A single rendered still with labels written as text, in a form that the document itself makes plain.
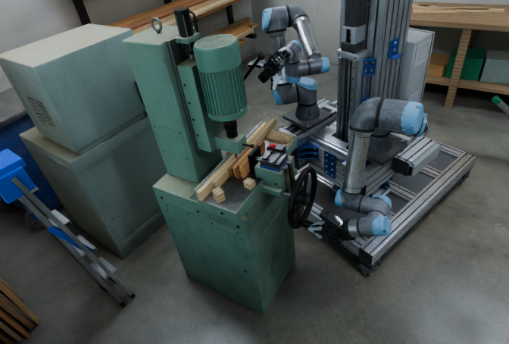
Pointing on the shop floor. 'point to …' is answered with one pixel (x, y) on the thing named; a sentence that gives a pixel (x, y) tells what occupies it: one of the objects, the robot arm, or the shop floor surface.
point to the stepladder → (54, 222)
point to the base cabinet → (235, 252)
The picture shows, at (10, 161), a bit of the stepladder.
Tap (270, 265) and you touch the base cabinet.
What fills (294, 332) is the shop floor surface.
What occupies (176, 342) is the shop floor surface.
